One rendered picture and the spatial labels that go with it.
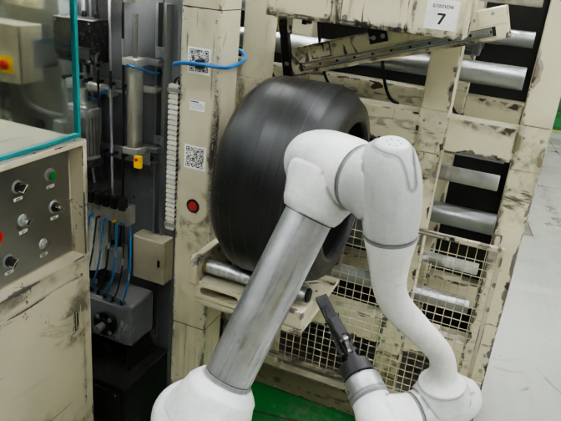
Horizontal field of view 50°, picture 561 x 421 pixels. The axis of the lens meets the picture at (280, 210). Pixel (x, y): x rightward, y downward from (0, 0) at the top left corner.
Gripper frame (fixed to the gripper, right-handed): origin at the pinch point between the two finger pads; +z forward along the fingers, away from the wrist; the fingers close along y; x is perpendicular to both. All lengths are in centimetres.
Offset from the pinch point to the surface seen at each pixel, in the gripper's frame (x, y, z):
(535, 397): 101, 156, 5
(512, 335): 122, 181, 47
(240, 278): -16.8, 16.8, 29.4
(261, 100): 3, -30, 48
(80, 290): -64, 19, 47
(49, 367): -79, 28, 31
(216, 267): -22.4, 16.0, 35.7
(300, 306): -2.8, 20.6, 15.4
